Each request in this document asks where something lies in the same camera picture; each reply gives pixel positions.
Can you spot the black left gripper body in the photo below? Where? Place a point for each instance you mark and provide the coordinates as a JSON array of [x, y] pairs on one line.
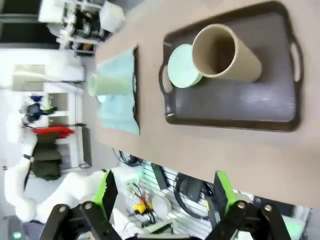
[[32, 112]]

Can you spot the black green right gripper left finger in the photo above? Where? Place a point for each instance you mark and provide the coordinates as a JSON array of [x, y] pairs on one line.
[[110, 195]]

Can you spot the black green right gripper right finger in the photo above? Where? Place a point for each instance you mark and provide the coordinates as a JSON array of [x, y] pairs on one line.
[[221, 195]]

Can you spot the teal cloth mat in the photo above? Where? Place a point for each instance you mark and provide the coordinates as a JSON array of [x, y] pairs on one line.
[[117, 115]]

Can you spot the tall light green tumbler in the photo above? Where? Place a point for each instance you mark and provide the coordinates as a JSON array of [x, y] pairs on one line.
[[110, 85]]

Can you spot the tall brown tumbler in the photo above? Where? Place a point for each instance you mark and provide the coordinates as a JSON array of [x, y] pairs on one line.
[[240, 67]]

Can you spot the pale green round plate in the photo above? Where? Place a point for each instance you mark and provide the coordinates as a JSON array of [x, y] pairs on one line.
[[181, 66]]

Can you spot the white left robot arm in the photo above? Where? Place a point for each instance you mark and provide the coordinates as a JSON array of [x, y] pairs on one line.
[[75, 185]]

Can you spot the white shelf cabinet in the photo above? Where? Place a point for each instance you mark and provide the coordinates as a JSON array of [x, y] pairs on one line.
[[57, 107]]

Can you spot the red object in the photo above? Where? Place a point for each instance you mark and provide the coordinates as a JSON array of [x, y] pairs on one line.
[[52, 132]]

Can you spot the yellow connector box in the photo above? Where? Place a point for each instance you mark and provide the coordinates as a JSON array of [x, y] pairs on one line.
[[143, 207]]

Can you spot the dark green bundle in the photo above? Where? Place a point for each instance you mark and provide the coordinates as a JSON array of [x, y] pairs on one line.
[[46, 160]]

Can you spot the white round dish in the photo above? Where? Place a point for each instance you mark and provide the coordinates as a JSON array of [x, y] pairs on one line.
[[161, 206]]

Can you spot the black power adapter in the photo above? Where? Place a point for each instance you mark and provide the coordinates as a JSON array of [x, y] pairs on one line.
[[160, 176]]

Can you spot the cluttered white equipment bench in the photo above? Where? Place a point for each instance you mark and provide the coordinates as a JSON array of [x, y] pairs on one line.
[[70, 22]]

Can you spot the white air purifier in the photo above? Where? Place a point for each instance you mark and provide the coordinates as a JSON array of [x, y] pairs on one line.
[[112, 17]]

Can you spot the grey panel with black frame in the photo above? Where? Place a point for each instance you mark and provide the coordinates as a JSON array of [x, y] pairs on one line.
[[86, 145]]

